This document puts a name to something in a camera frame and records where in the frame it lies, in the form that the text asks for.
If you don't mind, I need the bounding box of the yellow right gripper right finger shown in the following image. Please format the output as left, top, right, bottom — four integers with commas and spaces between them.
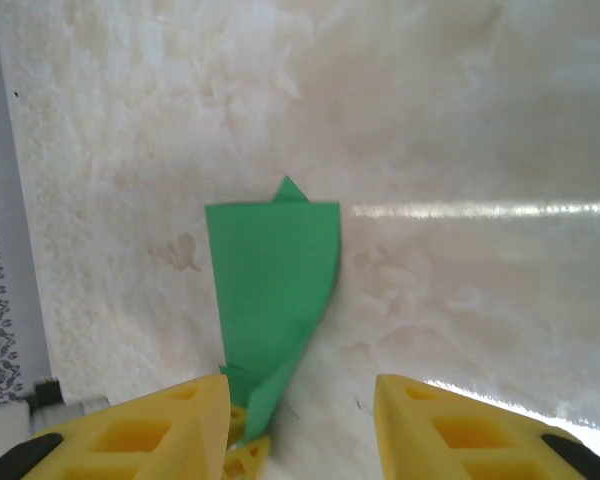
373, 373, 600, 480

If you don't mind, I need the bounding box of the green cloth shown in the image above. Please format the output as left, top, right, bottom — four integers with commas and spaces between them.
203, 174, 342, 446

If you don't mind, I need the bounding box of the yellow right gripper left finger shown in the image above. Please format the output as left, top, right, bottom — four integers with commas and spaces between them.
0, 373, 231, 480

